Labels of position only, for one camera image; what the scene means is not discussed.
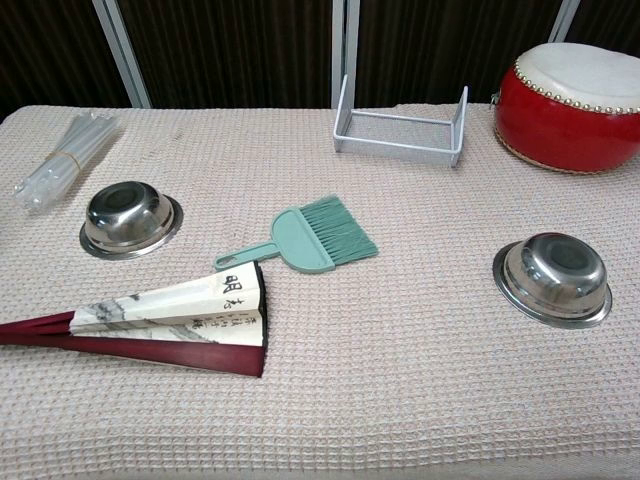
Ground clear glue stick bundle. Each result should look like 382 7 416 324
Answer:
12 113 125 210

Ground white metal wire rack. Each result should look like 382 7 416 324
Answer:
333 74 470 169

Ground stainless steel bowl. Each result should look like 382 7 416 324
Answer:
79 180 184 260
492 232 613 330

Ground grey metal frame post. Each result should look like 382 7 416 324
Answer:
92 0 153 109
547 0 581 44
330 0 361 109

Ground red drum, white skin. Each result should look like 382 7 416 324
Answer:
492 42 640 175

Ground teal hand brush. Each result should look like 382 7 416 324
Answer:
214 195 380 277

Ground tan rubber band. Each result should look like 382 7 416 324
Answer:
46 149 84 169

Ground paper folding fan, red ribs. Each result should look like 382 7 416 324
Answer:
0 260 269 379

